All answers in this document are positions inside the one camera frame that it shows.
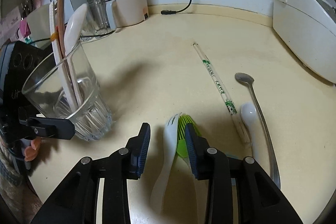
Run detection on beige electric kettle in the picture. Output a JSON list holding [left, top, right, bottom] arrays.
[[105, 0, 149, 30]]

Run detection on white chopsticks pair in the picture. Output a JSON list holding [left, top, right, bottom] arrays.
[[49, 1, 76, 111]]

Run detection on left hand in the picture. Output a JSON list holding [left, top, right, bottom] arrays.
[[23, 137, 42, 162]]

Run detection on long metal spoon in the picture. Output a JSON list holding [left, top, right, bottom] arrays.
[[234, 72, 281, 188]]

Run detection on clear glass jar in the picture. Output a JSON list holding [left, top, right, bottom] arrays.
[[87, 0, 110, 35]]

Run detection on white plastic spork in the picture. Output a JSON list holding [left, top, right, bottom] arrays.
[[150, 113, 182, 214]]

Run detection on white rice cooker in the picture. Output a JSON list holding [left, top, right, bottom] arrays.
[[273, 0, 335, 83]]

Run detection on small white ceramic spoon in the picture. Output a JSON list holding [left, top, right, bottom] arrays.
[[240, 102, 260, 160]]

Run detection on clear drinking glass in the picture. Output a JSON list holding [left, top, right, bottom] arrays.
[[22, 43, 113, 141]]

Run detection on wrapped disposable chopsticks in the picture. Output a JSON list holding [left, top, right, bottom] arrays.
[[193, 43, 252, 147]]

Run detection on wooden handled metal fork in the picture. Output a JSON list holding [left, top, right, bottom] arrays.
[[56, 0, 73, 90]]

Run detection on green silicone brush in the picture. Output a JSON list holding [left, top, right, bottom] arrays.
[[176, 113, 201, 223]]

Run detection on left white knit sleeve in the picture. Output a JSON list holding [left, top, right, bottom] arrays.
[[1, 144, 42, 223]]

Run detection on large beige plastic spoon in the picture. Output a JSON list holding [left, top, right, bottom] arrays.
[[64, 3, 88, 107]]

